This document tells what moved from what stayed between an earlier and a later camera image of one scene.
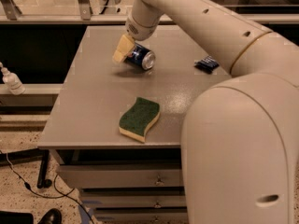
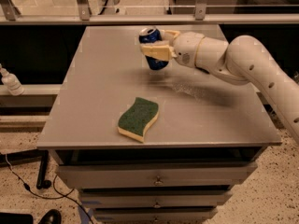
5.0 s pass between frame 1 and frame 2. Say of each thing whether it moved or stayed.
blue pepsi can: moved
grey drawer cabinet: stayed
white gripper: moved
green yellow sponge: stayed
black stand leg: stayed
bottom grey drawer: stayed
